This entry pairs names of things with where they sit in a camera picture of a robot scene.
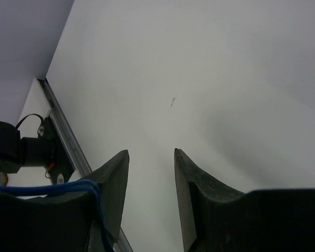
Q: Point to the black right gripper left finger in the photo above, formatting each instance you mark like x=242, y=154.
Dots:
x=84, y=215

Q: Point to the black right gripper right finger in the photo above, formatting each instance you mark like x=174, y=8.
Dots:
x=217, y=217

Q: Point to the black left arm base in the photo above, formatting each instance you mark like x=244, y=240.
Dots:
x=46, y=150

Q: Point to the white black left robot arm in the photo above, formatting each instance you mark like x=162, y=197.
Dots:
x=10, y=151

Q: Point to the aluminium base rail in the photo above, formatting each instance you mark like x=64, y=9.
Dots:
x=68, y=136

